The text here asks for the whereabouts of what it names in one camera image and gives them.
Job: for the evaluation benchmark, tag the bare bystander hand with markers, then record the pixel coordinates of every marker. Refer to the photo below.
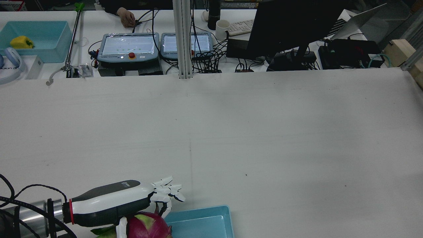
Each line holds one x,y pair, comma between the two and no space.
127,18

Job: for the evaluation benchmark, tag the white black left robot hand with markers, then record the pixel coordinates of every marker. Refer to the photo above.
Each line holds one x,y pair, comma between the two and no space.
109,201

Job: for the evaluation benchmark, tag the pink dragon fruit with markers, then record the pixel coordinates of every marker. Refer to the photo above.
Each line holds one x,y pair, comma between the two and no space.
148,228

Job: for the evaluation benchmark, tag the dark sleeved bystander forearm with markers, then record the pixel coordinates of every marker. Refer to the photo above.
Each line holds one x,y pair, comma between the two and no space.
109,6

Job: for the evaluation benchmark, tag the teach pendant with red button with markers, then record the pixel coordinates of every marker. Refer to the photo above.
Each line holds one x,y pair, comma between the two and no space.
129,46

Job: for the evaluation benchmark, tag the metal grabber stick green tip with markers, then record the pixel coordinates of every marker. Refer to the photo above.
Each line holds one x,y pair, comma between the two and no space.
73,39

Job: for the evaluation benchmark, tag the clear plastic bag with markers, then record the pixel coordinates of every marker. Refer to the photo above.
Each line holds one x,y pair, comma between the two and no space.
85,70

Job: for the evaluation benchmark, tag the teach pendant without visible button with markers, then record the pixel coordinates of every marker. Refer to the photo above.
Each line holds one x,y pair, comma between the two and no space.
201,44

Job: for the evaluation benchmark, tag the light blue bin with pepper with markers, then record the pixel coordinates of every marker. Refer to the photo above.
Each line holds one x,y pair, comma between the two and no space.
49,39

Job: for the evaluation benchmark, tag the black bottle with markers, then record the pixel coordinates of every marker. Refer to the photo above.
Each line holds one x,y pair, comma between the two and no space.
214,15

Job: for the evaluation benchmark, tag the empty light blue bin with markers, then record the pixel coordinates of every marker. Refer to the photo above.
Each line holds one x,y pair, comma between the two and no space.
201,224

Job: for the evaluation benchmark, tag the white mug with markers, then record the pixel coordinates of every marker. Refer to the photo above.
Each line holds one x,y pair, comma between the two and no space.
222,30

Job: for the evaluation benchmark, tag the small white box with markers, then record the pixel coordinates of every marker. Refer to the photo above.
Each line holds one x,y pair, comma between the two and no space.
34,67

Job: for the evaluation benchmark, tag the yellow bell pepper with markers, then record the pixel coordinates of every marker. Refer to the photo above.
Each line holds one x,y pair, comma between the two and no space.
20,42

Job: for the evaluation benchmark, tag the white keyboard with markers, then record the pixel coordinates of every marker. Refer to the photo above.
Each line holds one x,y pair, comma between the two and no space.
241,28

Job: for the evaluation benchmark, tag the light blue headphones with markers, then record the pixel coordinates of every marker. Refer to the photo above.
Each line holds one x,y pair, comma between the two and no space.
13,56

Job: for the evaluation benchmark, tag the black usb hub orange ports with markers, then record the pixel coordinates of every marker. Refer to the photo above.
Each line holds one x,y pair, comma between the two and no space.
244,70

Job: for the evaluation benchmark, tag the black computer monitor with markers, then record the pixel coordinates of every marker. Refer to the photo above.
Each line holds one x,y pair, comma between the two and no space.
290,23

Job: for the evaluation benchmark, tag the black monitor stand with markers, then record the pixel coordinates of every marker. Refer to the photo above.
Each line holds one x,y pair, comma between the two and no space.
287,62

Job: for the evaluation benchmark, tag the black mini computer red logo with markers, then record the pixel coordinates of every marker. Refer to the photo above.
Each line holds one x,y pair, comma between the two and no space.
350,53

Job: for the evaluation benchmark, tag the silver laptop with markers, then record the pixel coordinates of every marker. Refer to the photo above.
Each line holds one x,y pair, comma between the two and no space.
360,21

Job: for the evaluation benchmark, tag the aluminium frame post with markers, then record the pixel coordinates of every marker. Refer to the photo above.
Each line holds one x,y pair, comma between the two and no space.
182,39

